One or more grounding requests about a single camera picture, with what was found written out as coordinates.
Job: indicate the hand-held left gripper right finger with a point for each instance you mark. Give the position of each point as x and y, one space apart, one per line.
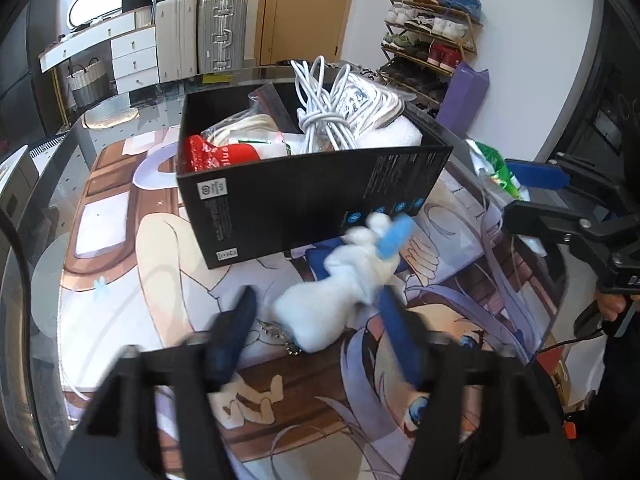
405 345

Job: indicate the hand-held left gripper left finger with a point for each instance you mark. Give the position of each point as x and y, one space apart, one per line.
230 345

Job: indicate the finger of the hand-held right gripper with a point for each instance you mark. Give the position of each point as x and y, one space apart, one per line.
540 215
537 175

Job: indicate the green snack packet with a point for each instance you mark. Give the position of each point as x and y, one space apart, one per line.
492 167

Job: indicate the white plush toy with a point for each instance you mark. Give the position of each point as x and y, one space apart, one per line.
330 300

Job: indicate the white foam piece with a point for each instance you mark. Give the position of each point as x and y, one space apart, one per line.
395 135

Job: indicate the black cardboard box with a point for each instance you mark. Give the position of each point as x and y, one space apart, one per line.
280 200

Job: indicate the person's right hand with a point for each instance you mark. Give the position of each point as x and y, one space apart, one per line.
607 305

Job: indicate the purple bag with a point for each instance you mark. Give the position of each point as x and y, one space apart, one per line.
462 100

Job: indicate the printed desk mat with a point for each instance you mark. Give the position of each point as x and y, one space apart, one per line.
150 240

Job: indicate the shoe rack with shoes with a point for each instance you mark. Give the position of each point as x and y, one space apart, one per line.
425 45

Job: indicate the red packet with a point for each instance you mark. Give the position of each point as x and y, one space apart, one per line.
210 152

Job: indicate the clear zip bag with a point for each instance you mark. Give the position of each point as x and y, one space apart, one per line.
272 105

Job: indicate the yellow black flat box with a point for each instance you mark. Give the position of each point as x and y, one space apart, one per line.
217 78

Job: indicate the wooden door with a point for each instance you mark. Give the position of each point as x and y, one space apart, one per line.
305 10

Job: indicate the woven laundry basket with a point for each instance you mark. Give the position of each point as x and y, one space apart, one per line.
87 85

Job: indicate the white dressing table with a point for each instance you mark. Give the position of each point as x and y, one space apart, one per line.
132 52

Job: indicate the silver suitcase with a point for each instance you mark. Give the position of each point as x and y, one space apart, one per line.
222 35

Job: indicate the white suitcase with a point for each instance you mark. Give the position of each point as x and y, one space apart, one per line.
175 35

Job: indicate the black fridge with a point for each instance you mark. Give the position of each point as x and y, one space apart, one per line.
20 95

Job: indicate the oval mirror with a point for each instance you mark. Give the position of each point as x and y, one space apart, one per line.
100 0

